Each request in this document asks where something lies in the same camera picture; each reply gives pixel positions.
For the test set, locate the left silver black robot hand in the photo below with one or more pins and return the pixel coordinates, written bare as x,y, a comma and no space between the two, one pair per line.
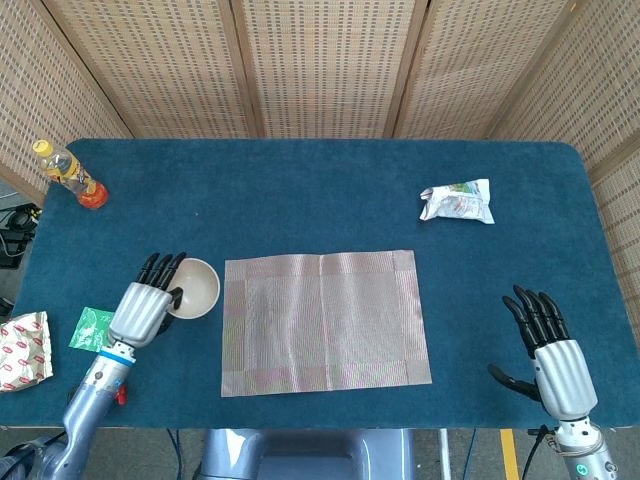
137,315

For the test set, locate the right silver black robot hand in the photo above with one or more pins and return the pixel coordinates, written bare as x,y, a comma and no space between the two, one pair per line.
567,375

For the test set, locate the white ceramic bowl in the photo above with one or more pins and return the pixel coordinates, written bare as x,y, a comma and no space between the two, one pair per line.
200,287

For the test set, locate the gray woven placemat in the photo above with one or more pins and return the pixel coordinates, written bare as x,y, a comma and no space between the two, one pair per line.
325,325

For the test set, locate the right blue-gray robot arm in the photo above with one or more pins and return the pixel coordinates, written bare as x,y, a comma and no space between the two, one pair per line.
587,450

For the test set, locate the left blue-gray robot arm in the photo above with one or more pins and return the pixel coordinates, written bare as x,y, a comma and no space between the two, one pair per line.
90,400

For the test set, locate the green tea sachet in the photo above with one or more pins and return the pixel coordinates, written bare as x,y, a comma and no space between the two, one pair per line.
90,330

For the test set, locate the black bottle with red cap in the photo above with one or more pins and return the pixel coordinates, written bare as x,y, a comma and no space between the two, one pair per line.
121,396

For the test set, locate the red-patterned cream snack bag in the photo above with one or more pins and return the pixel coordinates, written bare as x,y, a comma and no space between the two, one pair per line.
22,350

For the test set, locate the metal table leg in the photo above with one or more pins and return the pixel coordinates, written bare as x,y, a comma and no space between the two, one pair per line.
444,452

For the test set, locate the yellow-capped tea drink bottle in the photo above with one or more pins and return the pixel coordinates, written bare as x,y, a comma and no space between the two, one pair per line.
67,172

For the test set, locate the blue carpet table cover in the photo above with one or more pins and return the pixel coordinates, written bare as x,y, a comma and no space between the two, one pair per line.
300,200

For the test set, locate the white crumpled snack packet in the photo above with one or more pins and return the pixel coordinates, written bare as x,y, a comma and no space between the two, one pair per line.
457,202

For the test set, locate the blue-gray robot torso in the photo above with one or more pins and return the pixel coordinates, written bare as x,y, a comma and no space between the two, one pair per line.
300,455

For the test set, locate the woven bamboo folding screen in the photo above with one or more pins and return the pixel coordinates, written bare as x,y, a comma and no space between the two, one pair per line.
325,65

